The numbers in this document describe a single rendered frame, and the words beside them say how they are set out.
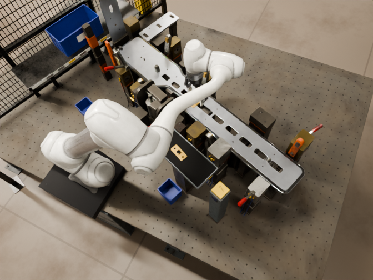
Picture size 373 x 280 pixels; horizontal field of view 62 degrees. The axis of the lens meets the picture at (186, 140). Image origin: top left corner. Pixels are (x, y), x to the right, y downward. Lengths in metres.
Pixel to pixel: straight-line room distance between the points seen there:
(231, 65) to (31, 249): 2.14
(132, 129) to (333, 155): 1.41
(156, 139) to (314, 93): 1.46
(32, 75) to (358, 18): 3.33
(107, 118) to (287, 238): 1.24
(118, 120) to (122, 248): 1.68
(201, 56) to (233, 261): 1.09
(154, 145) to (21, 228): 2.01
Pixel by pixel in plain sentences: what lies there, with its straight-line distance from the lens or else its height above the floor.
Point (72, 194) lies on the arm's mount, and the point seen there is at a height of 0.87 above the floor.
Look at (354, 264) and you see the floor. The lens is 2.75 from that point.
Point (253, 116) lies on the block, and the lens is 1.75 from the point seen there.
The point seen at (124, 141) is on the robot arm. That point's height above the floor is 1.58.
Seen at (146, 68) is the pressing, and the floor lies 1.00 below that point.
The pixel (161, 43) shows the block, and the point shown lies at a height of 0.98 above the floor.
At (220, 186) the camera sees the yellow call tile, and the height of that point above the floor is 1.16.
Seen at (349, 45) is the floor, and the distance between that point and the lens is 3.77.
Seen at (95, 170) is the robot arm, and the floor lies 1.09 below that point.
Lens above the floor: 2.51
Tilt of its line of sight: 63 degrees down
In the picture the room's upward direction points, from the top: 7 degrees counter-clockwise
